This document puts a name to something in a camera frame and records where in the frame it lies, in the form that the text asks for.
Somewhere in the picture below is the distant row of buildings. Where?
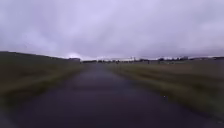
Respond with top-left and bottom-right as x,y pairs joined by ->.
68,55 -> 224,64

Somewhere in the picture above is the dark asphalt path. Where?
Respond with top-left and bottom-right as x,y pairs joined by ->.
0,62 -> 224,128

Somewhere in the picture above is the grass field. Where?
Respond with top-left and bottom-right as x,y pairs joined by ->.
0,50 -> 87,113
105,59 -> 224,122

